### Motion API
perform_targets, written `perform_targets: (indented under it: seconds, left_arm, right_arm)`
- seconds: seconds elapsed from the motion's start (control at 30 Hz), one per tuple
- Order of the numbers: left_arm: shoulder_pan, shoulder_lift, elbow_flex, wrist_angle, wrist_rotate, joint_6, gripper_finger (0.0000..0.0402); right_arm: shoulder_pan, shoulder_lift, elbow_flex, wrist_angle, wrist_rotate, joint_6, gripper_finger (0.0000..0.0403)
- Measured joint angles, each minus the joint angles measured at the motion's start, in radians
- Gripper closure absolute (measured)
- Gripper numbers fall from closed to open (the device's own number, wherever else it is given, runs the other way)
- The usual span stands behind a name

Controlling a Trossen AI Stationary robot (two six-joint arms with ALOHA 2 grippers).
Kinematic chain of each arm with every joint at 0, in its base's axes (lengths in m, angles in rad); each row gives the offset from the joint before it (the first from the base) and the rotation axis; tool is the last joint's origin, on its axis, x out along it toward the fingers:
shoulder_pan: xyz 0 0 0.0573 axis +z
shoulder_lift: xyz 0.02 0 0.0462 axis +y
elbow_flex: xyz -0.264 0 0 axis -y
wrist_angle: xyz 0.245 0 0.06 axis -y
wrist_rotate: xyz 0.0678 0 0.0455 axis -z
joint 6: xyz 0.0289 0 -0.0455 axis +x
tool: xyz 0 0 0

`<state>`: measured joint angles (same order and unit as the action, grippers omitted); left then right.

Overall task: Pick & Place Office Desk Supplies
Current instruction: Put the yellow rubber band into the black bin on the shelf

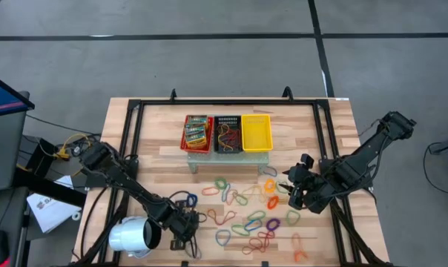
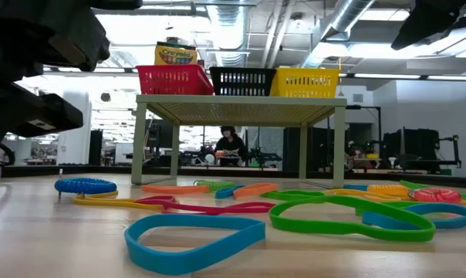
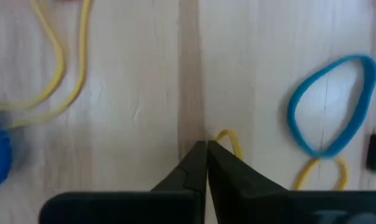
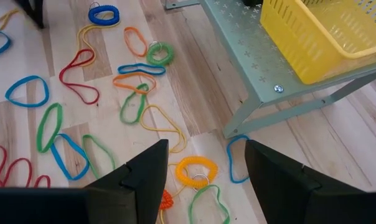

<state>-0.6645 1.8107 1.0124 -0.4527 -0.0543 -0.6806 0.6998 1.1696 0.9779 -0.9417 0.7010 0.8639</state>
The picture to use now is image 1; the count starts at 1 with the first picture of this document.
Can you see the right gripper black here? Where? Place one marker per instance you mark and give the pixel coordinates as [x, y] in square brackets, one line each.
[311, 193]

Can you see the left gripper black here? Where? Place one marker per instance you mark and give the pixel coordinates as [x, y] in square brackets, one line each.
[181, 224]

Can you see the long red rubber band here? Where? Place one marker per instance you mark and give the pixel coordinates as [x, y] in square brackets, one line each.
[209, 213]

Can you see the green rubber band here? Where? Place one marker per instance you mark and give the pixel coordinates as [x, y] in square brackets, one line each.
[233, 228]
[277, 187]
[215, 183]
[248, 217]
[287, 219]
[245, 203]

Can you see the dark blue rubber band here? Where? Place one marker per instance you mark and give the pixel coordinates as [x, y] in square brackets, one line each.
[187, 200]

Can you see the light blue rubber band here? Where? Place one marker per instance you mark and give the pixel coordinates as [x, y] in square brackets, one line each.
[216, 237]

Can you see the orange rubber band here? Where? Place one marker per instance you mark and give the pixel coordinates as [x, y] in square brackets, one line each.
[265, 185]
[300, 256]

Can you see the orange-red rubber band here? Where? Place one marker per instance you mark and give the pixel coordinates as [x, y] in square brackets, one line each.
[203, 191]

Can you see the pale blue rubber band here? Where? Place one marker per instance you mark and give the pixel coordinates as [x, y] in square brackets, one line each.
[223, 196]

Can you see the pink rubber band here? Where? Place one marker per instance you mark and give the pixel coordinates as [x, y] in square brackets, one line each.
[227, 200]

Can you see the pale yellow rubber band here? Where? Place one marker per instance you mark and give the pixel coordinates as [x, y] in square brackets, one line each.
[246, 191]

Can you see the purple rubber band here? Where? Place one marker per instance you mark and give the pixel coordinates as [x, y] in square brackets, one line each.
[267, 224]

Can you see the peach rubber band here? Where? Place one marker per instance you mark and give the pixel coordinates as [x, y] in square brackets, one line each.
[293, 241]

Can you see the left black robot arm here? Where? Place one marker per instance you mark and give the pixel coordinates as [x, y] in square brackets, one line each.
[135, 189]

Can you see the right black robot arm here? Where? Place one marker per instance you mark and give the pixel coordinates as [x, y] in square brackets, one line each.
[368, 148]

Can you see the yellow plastic basket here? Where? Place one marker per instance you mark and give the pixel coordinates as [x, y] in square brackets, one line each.
[257, 133]

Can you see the white cylinder with black opening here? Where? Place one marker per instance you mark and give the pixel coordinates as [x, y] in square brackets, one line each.
[129, 237]

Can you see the red plastic basket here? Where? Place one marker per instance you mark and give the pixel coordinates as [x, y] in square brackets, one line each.
[196, 151]

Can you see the pale green metal riser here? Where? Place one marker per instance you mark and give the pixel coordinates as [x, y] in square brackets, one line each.
[227, 157]

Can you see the black plastic basket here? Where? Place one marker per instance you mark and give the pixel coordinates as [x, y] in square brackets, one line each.
[216, 149]

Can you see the white tape roll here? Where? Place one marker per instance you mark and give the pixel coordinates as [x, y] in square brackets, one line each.
[76, 213]

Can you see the white paper booklet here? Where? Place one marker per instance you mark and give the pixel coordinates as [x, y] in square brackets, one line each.
[49, 215]

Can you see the black stand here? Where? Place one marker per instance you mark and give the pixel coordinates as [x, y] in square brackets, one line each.
[42, 185]

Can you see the monitor with blue screen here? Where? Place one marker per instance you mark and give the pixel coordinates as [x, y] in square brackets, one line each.
[1, 98]

